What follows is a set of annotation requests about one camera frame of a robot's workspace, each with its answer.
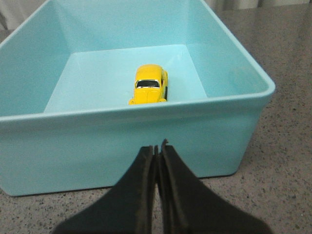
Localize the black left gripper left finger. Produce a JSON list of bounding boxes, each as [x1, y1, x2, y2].
[[53, 146, 157, 234]]

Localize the light blue plastic box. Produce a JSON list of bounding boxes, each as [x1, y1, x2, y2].
[[0, 0, 275, 196]]

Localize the yellow toy beetle car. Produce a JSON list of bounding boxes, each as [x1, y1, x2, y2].
[[128, 64, 168, 105]]

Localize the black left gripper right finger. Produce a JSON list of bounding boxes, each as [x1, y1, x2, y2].
[[157, 140, 272, 234]]

